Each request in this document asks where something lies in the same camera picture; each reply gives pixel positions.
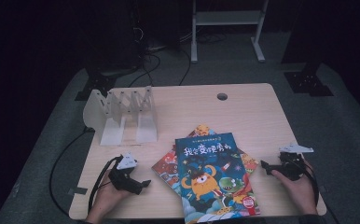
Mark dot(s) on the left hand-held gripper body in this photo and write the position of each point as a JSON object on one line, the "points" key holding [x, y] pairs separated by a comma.
{"points": [[122, 180]]}

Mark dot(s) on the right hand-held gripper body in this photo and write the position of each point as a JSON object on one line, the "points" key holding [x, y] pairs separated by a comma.
{"points": [[293, 166]]}

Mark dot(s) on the light blue animals picture book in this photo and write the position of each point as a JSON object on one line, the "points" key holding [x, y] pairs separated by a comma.
{"points": [[167, 169]]}

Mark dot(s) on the dark blue monster picture book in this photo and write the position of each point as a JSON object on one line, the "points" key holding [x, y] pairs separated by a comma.
{"points": [[212, 174]]}

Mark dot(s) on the white expandable book rack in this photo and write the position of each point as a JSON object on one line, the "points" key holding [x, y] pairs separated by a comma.
{"points": [[119, 115]]}

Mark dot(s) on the person's left hand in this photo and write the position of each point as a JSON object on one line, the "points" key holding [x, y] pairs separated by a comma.
{"points": [[106, 199]]}

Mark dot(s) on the person's right hand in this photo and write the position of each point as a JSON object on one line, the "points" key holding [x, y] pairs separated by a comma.
{"points": [[302, 193]]}

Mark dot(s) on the black stand with square base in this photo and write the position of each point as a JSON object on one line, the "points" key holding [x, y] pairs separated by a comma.
{"points": [[308, 82]]}

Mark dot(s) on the black stand with dark base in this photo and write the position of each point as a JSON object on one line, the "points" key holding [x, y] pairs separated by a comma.
{"points": [[95, 84]]}

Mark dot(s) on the white metal stand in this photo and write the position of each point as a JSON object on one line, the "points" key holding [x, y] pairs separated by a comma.
{"points": [[228, 18]]}

